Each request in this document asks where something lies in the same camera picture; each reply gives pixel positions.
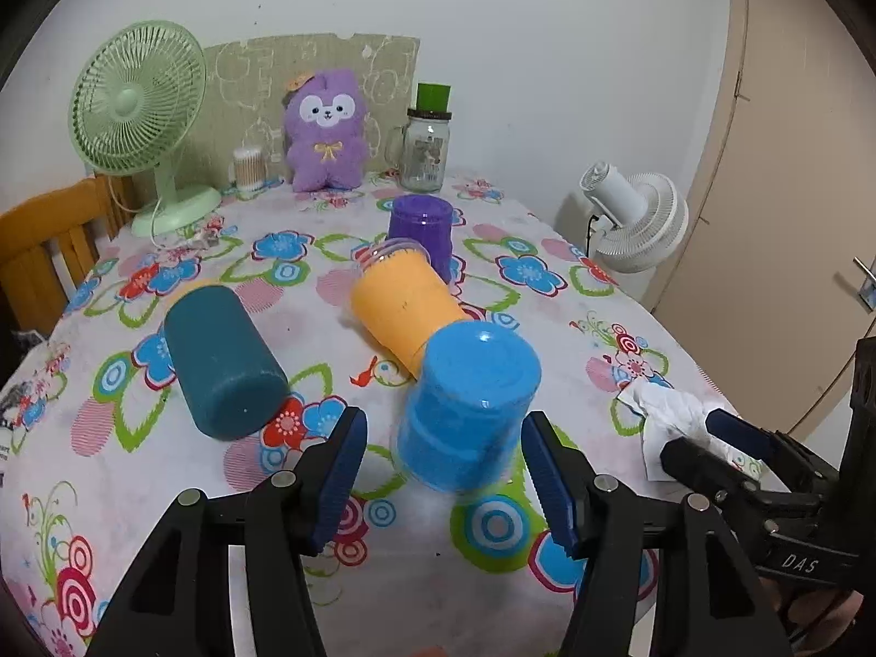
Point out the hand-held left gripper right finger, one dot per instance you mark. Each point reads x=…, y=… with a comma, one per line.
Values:
x=551, y=479

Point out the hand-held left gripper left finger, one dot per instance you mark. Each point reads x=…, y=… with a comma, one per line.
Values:
x=337, y=479

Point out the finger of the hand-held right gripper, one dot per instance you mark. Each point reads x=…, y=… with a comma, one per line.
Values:
x=698, y=469
x=739, y=431

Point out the blue cup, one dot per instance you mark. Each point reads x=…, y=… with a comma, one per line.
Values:
x=465, y=410

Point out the teal cup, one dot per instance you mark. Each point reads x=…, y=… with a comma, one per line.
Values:
x=219, y=363

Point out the orange cup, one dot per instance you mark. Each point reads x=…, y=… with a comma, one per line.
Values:
x=400, y=308

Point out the purple cup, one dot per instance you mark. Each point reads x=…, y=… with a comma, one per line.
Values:
x=421, y=229

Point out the person's right hand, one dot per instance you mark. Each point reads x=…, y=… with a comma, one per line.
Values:
x=814, y=619

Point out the crumpled white tissue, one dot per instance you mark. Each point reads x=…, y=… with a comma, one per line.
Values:
x=667, y=410

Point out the white fan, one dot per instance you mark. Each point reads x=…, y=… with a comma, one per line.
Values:
x=643, y=226

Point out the beige door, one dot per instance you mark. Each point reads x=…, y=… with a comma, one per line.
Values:
x=773, y=185

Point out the small clear plastic item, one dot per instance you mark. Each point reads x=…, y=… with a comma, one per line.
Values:
x=204, y=236

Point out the cotton swab container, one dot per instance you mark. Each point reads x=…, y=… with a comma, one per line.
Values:
x=248, y=171

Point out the purple plush toy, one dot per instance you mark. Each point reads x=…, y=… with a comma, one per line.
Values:
x=325, y=144

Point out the glass jar mug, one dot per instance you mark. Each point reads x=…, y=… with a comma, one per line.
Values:
x=424, y=154

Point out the wooden chair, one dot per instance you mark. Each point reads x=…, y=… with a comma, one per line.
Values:
x=41, y=246

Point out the green patterned board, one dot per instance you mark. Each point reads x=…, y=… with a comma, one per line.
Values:
x=253, y=82

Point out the green desk fan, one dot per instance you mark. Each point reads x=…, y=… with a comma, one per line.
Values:
x=130, y=102

